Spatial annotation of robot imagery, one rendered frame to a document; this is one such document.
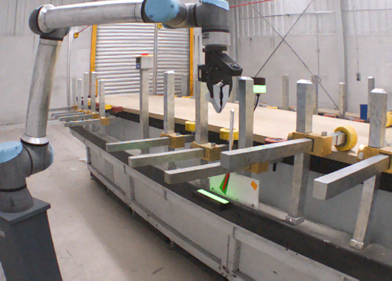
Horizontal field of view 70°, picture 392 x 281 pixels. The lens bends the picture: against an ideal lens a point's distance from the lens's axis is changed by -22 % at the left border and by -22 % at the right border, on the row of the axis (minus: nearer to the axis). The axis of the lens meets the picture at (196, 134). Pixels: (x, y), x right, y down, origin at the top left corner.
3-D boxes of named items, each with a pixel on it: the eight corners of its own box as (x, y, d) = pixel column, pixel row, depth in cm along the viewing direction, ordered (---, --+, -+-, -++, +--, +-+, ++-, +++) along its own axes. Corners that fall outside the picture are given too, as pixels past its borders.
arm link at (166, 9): (18, 6, 104) (175, -12, 87) (37, 10, 116) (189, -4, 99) (14, 34, 107) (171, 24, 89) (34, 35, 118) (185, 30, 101)
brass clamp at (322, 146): (320, 157, 81) (322, 137, 80) (284, 148, 92) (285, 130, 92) (332, 153, 85) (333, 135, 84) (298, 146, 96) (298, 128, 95)
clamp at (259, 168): (257, 174, 104) (258, 158, 103) (230, 165, 115) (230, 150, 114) (269, 171, 107) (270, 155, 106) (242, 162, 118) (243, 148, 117)
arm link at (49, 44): (11, 169, 132) (35, 6, 115) (34, 161, 149) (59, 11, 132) (32, 182, 129) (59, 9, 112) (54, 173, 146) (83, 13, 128)
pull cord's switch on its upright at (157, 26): (156, 111, 398) (158, 19, 380) (151, 110, 410) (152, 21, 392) (163, 110, 403) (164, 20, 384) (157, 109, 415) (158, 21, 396)
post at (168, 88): (168, 180, 154) (167, 70, 146) (164, 178, 157) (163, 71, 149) (175, 179, 156) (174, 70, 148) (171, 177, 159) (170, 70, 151)
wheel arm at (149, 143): (108, 154, 133) (108, 143, 132) (105, 153, 135) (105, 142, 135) (200, 143, 156) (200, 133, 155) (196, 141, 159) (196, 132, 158)
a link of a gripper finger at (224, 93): (217, 111, 114) (217, 83, 113) (228, 113, 109) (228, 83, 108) (209, 111, 113) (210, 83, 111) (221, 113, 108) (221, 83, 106)
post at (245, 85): (240, 221, 113) (245, 76, 105) (234, 218, 116) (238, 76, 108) (248, 218, 115) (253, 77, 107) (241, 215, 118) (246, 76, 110)
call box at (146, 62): (140, 70, 165) (141, 55, 164) (135, 70, 171) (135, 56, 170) (153, 70, 169) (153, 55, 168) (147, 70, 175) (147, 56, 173)
